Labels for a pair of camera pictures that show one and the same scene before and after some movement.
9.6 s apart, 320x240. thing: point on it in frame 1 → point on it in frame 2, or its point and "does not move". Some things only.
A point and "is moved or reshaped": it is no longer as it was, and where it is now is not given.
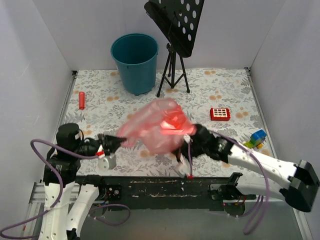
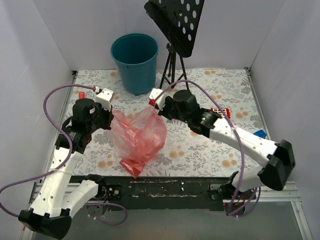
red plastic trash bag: (160, 128) is moved or reshaped
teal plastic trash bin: (136, 55) does not move
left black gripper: (105, 143) → (107, 118)
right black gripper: (191, 144) → (164, 109)
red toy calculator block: (220, 114) does not move
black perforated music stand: (178, 20) does not move
